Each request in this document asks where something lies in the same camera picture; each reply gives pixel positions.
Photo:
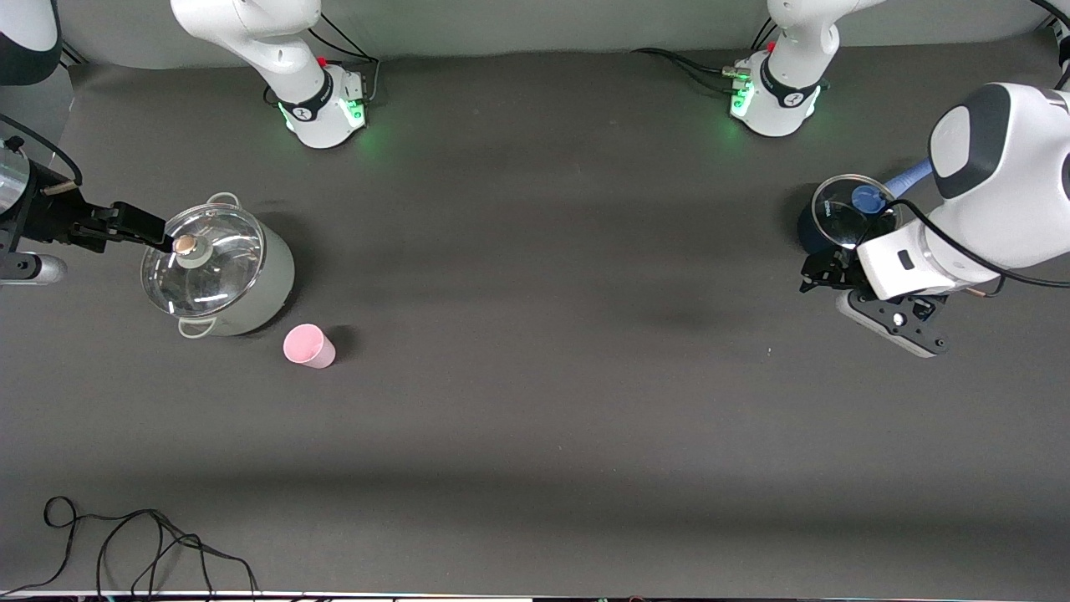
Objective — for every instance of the dark blue saucepan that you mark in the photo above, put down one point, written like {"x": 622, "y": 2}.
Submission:
{"x": 815, "y": 238}

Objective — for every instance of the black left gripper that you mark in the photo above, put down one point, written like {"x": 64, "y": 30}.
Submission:
{"x": 830, "y": 271}

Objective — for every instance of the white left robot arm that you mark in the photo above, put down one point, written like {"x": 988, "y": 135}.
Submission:
{"x": 1011, "y": 167}

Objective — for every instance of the pink plastic cup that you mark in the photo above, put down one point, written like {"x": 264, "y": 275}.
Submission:
{"x": 308, "y": 347}

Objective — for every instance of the glass lid with blue knob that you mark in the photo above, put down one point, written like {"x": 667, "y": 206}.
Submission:
{"x": 844, "y": 213}

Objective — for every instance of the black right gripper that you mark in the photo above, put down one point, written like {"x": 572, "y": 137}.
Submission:
{"x": 52, "y": 219}

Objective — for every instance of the glass lid with metal knob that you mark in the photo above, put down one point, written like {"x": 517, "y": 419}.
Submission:
{"x": 217, "y": 267}

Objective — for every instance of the grey-green stock pot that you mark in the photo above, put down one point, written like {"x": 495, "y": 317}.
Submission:
{"x": 267, "y": 284}

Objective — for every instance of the aluminium frame rail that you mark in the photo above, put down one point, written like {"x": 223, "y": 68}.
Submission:
{"x": 71, "y": 57}

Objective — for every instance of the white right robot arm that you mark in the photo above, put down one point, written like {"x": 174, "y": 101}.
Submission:
{"x": 276, "y": 42}

